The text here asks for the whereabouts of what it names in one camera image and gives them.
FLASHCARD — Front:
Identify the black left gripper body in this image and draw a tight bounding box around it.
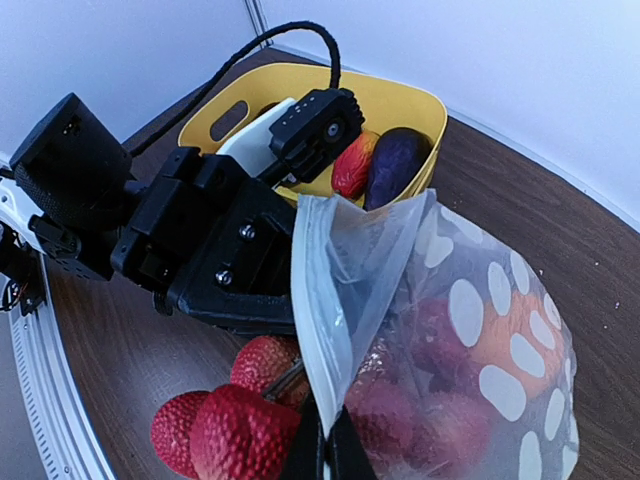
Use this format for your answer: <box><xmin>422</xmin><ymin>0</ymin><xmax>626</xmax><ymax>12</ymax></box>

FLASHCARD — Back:
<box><xmin>9</xmin><ymin>94</ymin><xmax>295</xmax><ymax>335</ymax></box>

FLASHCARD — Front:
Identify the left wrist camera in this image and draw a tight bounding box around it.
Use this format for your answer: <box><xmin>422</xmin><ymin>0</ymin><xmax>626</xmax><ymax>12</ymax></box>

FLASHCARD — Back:
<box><xmin>215</xmin><ymin>87</ymin><xmax>365</xmax><ymax>187</ymax></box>

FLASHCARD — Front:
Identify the red orange toy mango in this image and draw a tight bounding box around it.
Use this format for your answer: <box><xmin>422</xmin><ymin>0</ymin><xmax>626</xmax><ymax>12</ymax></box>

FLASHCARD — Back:
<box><xmin>331</xmin><ymin>130</ymin><xmax>380</xmax><ymax>200</ymax></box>

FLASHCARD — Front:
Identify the purple toy eggplant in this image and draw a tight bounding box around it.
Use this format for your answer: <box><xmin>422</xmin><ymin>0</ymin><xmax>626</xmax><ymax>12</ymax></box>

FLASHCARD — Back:
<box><xmin>364</xmin><ymin>127</ymin><xmax>432</xmax><ymax>211</ymax></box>

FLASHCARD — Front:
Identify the left aluminium corner post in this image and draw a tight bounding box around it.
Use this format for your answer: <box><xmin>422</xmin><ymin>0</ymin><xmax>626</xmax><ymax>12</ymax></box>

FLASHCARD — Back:
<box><xmin>244</xmin><ymin>0</ymin><xmax>268</xmax><ymax>36</ymax></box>

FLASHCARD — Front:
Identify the orange toy fruit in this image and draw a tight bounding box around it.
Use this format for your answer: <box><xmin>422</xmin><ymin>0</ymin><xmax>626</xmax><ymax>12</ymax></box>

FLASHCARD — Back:
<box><xmin>471</xmin><ymin>291</ymin><xmax>565</xmax><ymax>400</ymax></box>

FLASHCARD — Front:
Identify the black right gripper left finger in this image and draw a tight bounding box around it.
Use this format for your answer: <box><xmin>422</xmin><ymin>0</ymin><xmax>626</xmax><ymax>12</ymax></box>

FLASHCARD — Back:
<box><xmin>280</xmin><ymin>395</ymin><xmax>325</xmax><ymax>480</ymax></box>

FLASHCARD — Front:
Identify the red lychee bunch toy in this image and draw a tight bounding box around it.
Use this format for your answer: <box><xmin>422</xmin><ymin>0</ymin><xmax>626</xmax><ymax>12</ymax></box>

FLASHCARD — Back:
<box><xmin>150</xmin><ymin>336</ymin><xmax>310</xmax><ymax>479</ymax></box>

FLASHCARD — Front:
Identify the clear polka dot zip bag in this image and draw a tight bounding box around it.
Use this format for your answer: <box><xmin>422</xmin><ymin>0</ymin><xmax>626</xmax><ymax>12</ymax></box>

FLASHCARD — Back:
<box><xmin>291</xmin><ymin>190</ymin><xmax>579</xmax><ymax>479</ymax></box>

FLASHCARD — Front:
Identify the front aluminium rail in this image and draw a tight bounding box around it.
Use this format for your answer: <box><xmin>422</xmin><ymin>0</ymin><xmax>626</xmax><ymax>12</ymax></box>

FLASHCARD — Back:
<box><xmin>5</xmin><ymin>255</ymin><xmax>115</xmax><ymax>479</ymax></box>

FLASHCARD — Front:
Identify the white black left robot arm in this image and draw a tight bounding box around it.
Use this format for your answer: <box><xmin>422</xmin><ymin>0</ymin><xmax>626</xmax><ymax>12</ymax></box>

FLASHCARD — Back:
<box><xmin>1</xmin><ymin>94</ymin><xmax>295</xmax><ymax>337</ymax></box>

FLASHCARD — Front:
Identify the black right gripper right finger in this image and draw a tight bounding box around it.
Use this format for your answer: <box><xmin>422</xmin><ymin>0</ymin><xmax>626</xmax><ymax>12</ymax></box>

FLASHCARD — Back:
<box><xmin>325</xmin><ymin>407</ymin><xmax>377</xmax><ymax>480</ymax></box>

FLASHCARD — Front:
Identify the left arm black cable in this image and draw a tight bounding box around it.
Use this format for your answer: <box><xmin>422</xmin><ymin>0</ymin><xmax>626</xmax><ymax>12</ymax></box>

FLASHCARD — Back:
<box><xmin>130</xmin><ymin>20</ymin><xmax>343</xmax><ymax>156</ymax></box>

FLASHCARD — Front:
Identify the yellow plastic basket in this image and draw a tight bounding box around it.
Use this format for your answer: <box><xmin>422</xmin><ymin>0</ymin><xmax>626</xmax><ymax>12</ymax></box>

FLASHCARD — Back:
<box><xmin>178</xmin><ymin>63</ymin><xmax>447</xmax><ymax>203</ymax></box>

